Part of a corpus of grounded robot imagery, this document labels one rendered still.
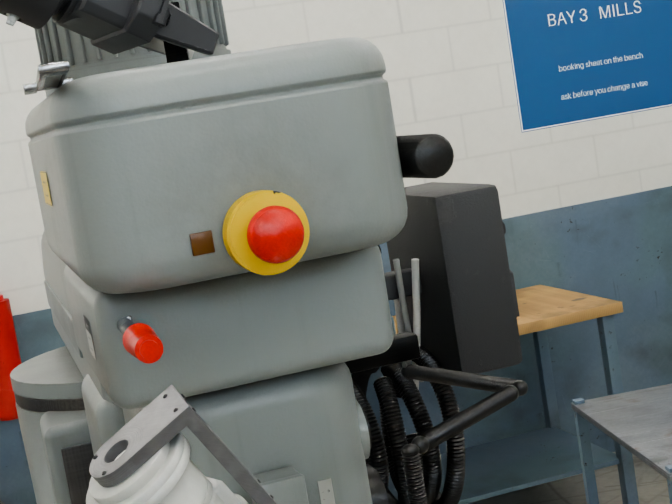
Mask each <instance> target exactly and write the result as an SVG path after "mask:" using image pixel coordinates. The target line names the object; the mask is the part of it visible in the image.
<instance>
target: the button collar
mask: <svg viewBox="0 0 672 504"><path fill-rule="evenodd" d="M274 205H276V206H283V207H286V208H289V209H291V210H292V211H293V212H295V213H296V214H297V215H298V217H299V218H300V220H301V222H302V224H303V227H304V241H303V245H302V247H301V249H300V251H299V252H298V253H297V254H296V255H295V256H294V257H293V258H292V259H290V260H288V261H286V262H283V263H278V264H277V263H269V262H265V261H263V260H261V259H259V258H258V257H257V256H256V255H255V254H254V253H253V252H252V251H251V249H250V247H249V244H248V241H247V228H248V225H249V222H250V220H251V219H252V217H253V216H254V215H255V214H256V213H257V212H258V211H259V210H261V209H263V208H265V207H268V206H274ZM309 233H310V230H309V223H308V219H307V216H306V214H305V212H304V210H303V209H302V207H301V206H300V205H299V204H298V203H297V202H296V201H295V200H294V199H293V198H291V197H290V196H288V195H286V194H284V193H281V192H278V191H271V190H257V191H253V192H250V193H247V194H245V195H243V196H242V197H240V198H239V199H238V200H236V201H235V202H234V203H233V205H232V206H231V207H230V209H229V210H228V212H227V214H226V216H225V219H224V223H223V232H222V234H223V241H224V245H225V248H226V250H227V252H228V254H229V255H230V257H231V258H232V259H233V260H234V261H235V263H237V264H238V265H239V266H241V267H242V268H244V269H246V270H248V271H251V272H253V273H257V274H261V275H275V274H279V273H282V272H284V271H287V270H288V269H290V268H291V267H293V266H294V265H295V264H296V263H297V262H298V261H299V260H300V259H301V258H302V256H303V254H304V253H305V251H306V248H307V245H308V242H309Z"/></svg>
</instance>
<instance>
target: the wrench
mask: <svg viewBox="0 0 672 504"><path fill-rule="evenodd" d="M69 69H70V66H69V62H68V61H59V62H52V63H46V64H40V65H38V68H37V78H36V82H34V83H27V84H24V85H23V89H24V94H25V95H29V94H35V93H37V91H44V90H50V89H57V88H59V87H60V86H62V85H63V84H65V83H66V82H69V81H72V80H73V78H72V77H67V78H66V76H67V74H68V72H69Z"/></svg>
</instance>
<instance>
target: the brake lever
mask: <svg viewBox="0 0 672 504"><path fill-rule="evenodd" d="M117 328H118V330H119V331H120V332H121V333H122V334H123V345H124V348H125V349H126V351H127V352H129V353H130V354H131V355H133V356H134V357H135V358H137V359H138V360H140V361H141V362H143V363H148V364H150V363H154V362H156V361H158V360H159V359H160V358H161V356H162V354H163V344H162V342H161V340H160V339H159V337H158V336H157V335H156V333H155V332H154V330H153V329H152V328H151V327H150V326H148V325H147V324H144V323H136V324H135V323H134V322H133V321H132V316H126V317H122V318H120V319H119V320H118V321H117Z"/></svg>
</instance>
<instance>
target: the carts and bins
mask: <svg viewBox="0 0 672 504"><path fill-rule="evenodd" d="M571 408H572V409H573V410H574V417H575V424H576V431H577V438H578V445H579V452H580V459H581V466H582V473H583V480H584V487H585V494H586V501H587V504H599V499H598V492H597V485H596V478H595V471H594V464H593V457H592V450H591V443H590V436H589V428H588V421H589V422H590V423H592V424H593V425H594V426H596V427H597V428H598V429H600V430H601V431H603V432H604V433H605V434H607V435H608V436H609V437H611V438H612V439H613V440H615V441H616V442H617V443H619V444H620V445H622V446H623V447H624V448H626V449H627V450H628V451H630V452H631V453H632V454H634V455H635V456H636V457H638V458H639V459H641V460H642V461H643V462H645V463H646V464H647V465H649V466H650V467H651V468H653V469H654V470H655V471H657V472H658V473H660V474H661V475H662V476H664V477H665V478H666V479H667V484H668V492H669V499H670V504H672V384H667V385H661V386H656V387H651V388H646V389H641V390H635V391H630V392H625V393H620V394H614V395H609V396H604V397H599V398H593V399H588V400H584V399H583V398H577V399H572V403H571ZM587 420H588V421H587Z"/></svg>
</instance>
